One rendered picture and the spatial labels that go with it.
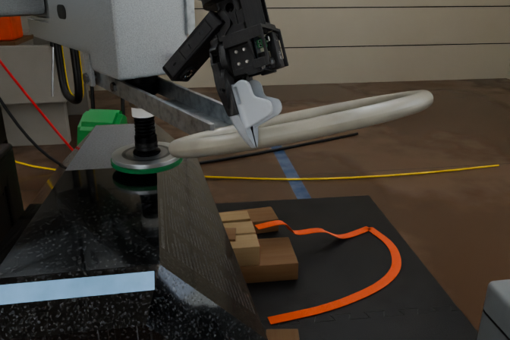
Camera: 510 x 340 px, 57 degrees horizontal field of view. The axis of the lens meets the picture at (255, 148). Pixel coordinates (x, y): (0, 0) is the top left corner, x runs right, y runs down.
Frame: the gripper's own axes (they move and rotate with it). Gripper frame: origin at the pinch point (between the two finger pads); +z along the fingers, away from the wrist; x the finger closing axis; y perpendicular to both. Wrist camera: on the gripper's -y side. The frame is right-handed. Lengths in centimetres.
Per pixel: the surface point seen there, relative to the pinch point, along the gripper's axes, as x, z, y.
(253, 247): 130, 50, -72
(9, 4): 60, -63, -104
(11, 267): 6, 14, -62
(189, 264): 31, 25, -36
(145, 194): 45, 8, -55
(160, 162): 56, 1, -55
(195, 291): 23.9, 29.3, -31.8
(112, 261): 16, 18, -44
